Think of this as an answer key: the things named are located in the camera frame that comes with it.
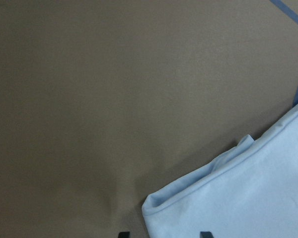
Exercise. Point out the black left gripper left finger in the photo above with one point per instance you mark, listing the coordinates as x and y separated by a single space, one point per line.
124 235

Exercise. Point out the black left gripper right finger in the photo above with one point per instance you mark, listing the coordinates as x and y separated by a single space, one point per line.
206 235

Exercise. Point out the light blue t-shirt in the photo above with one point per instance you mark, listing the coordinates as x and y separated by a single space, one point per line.
249 191

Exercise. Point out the blue tape line lengthwise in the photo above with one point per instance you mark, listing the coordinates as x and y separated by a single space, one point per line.
286 10

